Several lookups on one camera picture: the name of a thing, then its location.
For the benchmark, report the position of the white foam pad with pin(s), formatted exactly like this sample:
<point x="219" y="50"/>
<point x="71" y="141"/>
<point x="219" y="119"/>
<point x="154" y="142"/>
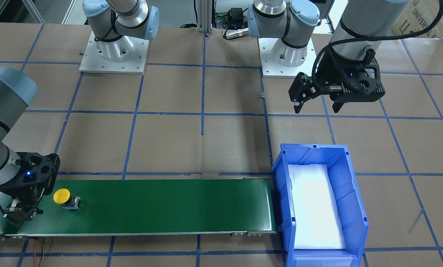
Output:
<point x="316" y="213"/>

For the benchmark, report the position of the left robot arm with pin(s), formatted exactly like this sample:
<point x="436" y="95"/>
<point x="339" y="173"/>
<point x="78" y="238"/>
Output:
<point x="364" y="23"/>

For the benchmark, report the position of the black power adapter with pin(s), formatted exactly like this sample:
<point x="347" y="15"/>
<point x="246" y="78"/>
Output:
<point x="236" y="14"/>

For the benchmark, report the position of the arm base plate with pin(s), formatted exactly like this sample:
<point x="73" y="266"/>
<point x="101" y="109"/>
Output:
<point x="124" y="56"/>
<point x="279" y="61"/>

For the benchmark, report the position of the green conveyor belt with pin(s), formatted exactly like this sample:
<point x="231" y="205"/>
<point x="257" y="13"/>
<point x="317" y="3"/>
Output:
<point x="154" y="206"/>

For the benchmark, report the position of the cardboard box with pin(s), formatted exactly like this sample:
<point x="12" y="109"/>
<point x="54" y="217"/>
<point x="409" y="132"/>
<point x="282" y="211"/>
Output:
<point x="418" y="15"/>

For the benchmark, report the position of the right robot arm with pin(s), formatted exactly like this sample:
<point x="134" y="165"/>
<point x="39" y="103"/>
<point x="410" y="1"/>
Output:
<point x="110" y="20"/>

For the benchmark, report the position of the blue source bin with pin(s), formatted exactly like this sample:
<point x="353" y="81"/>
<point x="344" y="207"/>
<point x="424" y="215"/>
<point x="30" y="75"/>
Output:
<point x="348" y="199"/>

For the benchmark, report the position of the aluminium frame post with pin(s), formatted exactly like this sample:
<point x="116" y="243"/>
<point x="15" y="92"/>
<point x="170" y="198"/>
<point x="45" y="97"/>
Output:
<point x="204" y="11"/>

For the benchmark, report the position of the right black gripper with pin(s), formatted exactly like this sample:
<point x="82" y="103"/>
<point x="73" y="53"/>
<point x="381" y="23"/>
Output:
<point x="16" y="194"/>

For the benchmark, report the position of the yellow push button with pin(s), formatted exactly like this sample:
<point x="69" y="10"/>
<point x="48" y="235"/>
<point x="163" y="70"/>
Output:
<point x="64" y="198"/>

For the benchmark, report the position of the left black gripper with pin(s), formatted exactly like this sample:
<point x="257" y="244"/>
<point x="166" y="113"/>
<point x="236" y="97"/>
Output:
<point x="331" y="70"/>

